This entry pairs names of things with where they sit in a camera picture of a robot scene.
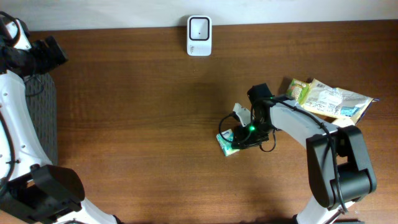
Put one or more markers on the green tea pouch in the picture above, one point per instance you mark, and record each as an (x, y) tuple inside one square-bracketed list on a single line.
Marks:
[(298, 90)]

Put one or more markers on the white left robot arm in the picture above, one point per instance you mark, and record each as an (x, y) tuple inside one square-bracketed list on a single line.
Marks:
[(33, 189)]

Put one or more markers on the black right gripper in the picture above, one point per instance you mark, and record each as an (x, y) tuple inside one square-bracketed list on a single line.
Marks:
[(250, 142)]

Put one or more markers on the pale yellow snack bag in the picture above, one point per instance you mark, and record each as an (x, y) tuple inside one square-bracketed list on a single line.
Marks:
[(336, 102)]

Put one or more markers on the teal tissue pack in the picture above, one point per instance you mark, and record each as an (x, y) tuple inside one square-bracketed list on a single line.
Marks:
[(224, 139)]

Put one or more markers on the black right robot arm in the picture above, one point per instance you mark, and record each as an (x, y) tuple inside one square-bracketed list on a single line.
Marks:
[(340, 172)]

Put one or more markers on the white tube gold cap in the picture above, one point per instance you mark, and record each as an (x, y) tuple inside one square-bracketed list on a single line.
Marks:
[(343, 122)]

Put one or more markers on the white barcode scanner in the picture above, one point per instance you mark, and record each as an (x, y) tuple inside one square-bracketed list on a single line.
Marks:
[(199, 36)]

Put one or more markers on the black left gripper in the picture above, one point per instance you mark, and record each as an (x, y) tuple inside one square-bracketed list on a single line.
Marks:
[(50, 61)]

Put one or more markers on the grey plastic basket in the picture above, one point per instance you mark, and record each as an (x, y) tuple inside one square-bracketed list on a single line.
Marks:
[(42, 105)]

